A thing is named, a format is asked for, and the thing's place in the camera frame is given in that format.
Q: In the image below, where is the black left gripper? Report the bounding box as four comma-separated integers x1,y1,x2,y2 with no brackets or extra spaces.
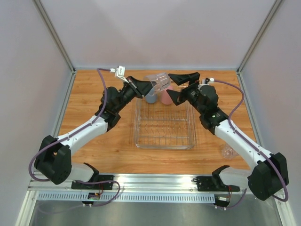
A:
114,76,156,113

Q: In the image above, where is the blue plastic cup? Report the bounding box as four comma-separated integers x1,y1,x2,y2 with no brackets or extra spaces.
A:
145,88,158,104

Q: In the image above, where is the pink plastic cup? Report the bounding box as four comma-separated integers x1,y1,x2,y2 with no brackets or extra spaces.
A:
160,85,173,105

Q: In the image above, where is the clear glass cup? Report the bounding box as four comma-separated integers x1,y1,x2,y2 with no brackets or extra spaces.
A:
221,144,239,160
143,73,171,94

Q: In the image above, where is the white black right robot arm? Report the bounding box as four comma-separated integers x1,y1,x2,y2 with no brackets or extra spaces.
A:
167,72,289,202

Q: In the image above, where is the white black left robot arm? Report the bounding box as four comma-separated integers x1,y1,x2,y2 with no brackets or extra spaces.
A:
30,76,155,189

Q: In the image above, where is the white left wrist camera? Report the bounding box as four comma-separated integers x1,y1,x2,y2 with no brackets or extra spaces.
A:
109,65,129,83

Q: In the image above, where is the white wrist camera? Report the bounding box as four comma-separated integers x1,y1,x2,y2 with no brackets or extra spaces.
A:
109,65,129,83
200,78,215,86

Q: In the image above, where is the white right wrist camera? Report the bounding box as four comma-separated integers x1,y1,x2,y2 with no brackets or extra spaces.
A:
200,78,215,86

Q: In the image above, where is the metal wire dish rack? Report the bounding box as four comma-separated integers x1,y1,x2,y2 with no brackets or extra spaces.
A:
134,96,197,149

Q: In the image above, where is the aluminium frame post right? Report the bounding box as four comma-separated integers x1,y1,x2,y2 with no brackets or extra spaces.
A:
236,0,284,74

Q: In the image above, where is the aluminium frame post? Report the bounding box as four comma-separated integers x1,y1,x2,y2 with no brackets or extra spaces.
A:
32,0,76,70
236,0,284,74

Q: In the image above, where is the aluminium front rail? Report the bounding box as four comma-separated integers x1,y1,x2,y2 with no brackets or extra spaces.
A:
28,173,286,195

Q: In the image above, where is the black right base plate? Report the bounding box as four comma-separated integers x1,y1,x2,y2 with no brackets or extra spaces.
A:
192,176,240,192

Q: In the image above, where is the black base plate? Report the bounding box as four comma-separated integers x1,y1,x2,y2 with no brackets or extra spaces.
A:
192,176,240,192
71,174,114,190

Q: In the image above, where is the slotted white cable duct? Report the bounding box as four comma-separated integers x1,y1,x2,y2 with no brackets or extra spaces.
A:
37,192,215,203

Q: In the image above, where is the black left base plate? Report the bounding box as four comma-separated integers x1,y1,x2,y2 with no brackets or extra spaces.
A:
71,174,114,190

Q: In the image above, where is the aluminium frame post left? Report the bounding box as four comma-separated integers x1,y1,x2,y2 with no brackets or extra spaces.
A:
32,0,76,70

